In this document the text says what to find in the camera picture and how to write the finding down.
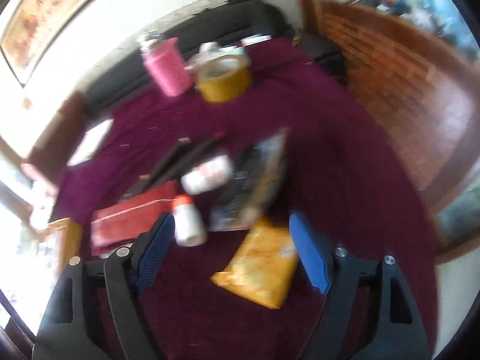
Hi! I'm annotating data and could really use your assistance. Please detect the white red-label bottle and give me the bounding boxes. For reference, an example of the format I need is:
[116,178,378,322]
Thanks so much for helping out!
[181,154,233,195]

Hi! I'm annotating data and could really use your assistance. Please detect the white crumpled tissue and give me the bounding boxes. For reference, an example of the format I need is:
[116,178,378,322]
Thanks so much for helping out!
[186,34,272,72]

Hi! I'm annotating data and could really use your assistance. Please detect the black marker red caps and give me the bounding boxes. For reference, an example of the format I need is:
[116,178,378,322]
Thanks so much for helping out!
[151,132,225,188]

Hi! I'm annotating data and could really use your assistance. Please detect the pink knit-sleeved flask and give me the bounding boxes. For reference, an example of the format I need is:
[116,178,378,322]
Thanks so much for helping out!
[137,30,193,98]

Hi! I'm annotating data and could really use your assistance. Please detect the yellow storage box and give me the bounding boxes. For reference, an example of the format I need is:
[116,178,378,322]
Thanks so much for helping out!
[40,218,83,275]

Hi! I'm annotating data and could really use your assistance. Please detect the white bottle orange cap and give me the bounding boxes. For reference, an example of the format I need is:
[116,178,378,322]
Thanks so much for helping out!
[172,194,208,247]

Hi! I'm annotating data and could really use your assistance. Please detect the yellow snack packet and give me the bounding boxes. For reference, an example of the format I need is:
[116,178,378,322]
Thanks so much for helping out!
[211,218,299,310]

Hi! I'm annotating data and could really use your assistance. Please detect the maroon armchair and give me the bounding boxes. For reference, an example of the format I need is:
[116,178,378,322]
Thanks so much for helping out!
[20,91,87,196]

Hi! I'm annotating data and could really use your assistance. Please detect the framed horse painting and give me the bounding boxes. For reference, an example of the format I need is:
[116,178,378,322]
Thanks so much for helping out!
[1,0,91,86]

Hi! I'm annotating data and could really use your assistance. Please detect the maroon bed blanket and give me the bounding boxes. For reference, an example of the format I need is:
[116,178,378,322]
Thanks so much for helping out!
[52,39,438,359]

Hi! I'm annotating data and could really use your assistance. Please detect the yellow tape roll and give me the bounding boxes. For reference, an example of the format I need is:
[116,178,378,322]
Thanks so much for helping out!
[196,55,253,103]

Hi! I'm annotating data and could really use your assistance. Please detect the wooden brick-pattern cabinet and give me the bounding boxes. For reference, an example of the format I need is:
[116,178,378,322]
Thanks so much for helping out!
[299,0,479,244]

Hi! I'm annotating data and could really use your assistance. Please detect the black sofa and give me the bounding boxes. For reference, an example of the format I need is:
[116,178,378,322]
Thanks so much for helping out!
[85,0,295,119]

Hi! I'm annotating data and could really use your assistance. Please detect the black silver foil pouch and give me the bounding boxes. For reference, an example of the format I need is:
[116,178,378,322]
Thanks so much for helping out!
[209,128,289,232]

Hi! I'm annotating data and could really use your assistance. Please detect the red foil packet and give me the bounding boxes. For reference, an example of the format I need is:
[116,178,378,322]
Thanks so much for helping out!
[90,181,178,256]

